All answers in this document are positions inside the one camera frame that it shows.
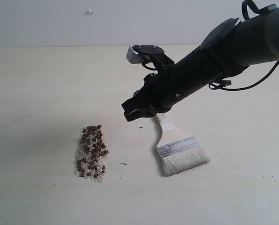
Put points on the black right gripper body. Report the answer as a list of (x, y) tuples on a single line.
[(164, 89)]

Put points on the white wooden brush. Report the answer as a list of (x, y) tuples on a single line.
[(178, 150)]

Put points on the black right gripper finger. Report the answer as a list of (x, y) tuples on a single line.
[(132, 114), (138, 103)]

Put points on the brown and white grains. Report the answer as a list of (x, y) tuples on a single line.
[(91, 154)]

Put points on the white blob on wall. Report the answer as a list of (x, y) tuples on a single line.
[(89, 12)]

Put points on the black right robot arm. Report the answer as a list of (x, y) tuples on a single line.
[(227, 51)]

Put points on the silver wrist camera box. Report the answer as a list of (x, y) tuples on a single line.
[(138, 54)]

